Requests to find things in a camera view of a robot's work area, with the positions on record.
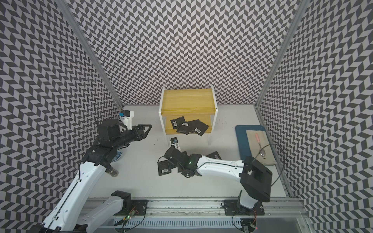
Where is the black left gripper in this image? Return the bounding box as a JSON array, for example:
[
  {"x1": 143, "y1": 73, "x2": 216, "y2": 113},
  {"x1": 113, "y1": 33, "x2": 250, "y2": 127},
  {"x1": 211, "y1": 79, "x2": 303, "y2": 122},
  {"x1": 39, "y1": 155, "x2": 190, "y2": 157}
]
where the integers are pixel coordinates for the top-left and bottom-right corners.
[{"x1": 112, "y1": 124, "x2": 152, "y2": 150}]

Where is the black tea bag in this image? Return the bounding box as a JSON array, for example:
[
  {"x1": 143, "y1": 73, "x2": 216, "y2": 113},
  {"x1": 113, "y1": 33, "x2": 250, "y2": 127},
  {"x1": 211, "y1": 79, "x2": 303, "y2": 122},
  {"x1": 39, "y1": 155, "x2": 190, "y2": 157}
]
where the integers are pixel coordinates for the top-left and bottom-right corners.
[
  {"x1": 207, "y1": 151, "x2": 221, "y2": 160},
  {"x1": 157, "y1": 160, "x2": 172, "y2": 176},
  {"x1": 176, "y1": 121, "x2": 190, "y2": 135},
  {"x1": 189, "y1": 119, "x2": 209, "y2": 136},
  {"x1": 170, "y1": 116, "x2": 185, "y2": 130}
]

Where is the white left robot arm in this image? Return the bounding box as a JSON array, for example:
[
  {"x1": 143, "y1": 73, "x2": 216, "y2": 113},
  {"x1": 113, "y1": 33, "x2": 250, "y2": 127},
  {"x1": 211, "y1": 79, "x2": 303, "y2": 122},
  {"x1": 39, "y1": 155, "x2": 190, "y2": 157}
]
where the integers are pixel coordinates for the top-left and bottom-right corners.
[{"x1": 29, "y1": 119, "x2": 152, "y2": 233}]

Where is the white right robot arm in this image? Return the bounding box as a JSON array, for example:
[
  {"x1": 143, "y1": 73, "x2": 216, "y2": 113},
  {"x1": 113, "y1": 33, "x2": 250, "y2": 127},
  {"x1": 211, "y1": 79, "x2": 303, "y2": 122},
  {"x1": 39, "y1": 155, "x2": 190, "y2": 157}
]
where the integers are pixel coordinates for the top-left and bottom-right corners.
[{"x1": 157, "y1": 146, "x2": 273, "y2": 210}]

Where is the white yellow two-tier shelf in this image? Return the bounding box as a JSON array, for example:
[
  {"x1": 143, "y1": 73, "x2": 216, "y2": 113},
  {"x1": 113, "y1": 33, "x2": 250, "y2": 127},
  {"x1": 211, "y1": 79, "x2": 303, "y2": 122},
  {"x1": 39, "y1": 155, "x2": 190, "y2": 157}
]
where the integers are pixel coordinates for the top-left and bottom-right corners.
[{"x1": 158, "y1": 86, "x2": 218, "y2": 145}]

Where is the blue patterned plate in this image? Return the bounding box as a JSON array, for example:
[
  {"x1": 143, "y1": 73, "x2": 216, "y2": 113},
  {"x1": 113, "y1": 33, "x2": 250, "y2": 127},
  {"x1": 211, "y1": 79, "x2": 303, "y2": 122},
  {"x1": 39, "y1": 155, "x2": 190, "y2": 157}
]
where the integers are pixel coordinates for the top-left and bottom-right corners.
[{"x1": 112, "y1": 149, "x2": 122, "y2": 163}]

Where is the dark spice jar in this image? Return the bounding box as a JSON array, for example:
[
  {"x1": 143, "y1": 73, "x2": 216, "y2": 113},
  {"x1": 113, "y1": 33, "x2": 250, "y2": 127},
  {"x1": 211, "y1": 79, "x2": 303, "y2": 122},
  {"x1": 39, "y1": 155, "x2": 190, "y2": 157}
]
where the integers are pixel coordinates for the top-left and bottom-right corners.
[{"x1": 105, "y1": 166, "x2": 119, "y2": 177}]

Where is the blue tray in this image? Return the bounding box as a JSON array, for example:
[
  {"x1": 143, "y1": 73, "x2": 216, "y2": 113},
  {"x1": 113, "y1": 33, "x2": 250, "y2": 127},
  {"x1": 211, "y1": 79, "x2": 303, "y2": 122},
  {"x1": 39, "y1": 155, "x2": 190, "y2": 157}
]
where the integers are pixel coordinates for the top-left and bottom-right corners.
[{"x1": 235, "y1": 125, "x2": 270, "y2": 160}]

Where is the beige cloth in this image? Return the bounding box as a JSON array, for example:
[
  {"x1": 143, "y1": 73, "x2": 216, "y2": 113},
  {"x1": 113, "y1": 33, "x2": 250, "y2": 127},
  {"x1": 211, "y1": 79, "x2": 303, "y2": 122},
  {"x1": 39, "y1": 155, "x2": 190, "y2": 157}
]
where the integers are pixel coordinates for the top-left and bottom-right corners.
[{"x1": 246, "y1": 130, "x2": 277, "y2": 165}]

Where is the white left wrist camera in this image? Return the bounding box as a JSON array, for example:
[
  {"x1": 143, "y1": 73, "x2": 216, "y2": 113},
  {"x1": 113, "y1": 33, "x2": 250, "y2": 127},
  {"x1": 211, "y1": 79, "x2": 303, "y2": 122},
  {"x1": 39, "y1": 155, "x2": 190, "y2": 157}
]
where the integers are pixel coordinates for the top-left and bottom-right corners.
[{"x1": 119, "y1": 110, "x2": 135, "y2": 131}]

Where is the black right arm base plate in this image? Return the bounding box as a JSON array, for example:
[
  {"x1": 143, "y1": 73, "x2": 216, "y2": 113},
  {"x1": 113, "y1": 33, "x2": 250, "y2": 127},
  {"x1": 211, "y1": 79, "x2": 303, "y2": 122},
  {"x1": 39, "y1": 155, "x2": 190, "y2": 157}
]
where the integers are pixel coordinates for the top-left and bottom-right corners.
[{"x1": 222, "y1": 200, "x2": 265, "y2": 216}]

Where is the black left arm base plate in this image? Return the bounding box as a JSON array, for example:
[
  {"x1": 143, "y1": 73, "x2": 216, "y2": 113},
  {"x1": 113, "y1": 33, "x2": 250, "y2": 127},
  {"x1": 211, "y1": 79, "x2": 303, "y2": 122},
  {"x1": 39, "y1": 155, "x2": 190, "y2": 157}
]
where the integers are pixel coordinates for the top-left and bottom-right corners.
[{"x1": 114, "y1": 199, "x2": 148, "y2": 216}]

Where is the pink handled spoon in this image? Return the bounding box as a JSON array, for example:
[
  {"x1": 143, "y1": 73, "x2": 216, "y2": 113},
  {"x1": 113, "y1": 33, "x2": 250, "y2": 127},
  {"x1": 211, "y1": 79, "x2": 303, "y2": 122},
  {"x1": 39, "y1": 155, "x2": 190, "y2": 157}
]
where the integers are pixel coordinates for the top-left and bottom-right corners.
[{"x1": 255, "y1": 133, "x2": 266, "y2": 158}]

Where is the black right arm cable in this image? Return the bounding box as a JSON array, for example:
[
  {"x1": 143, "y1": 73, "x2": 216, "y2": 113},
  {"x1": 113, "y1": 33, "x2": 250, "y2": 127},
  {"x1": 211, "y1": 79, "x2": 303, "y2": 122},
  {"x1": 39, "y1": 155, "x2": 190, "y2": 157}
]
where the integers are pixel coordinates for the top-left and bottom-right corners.
[{"x1": 252, "y1": 143, "x2": 286, "y2": 187}]

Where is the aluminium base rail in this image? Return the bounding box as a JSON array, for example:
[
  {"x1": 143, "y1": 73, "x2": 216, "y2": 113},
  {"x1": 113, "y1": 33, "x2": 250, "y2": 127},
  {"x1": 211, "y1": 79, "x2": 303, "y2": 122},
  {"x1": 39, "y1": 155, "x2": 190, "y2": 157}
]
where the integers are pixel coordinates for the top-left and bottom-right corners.
[{"x1": 59, "y1": 197, "x2": 314, "y2": 233}]

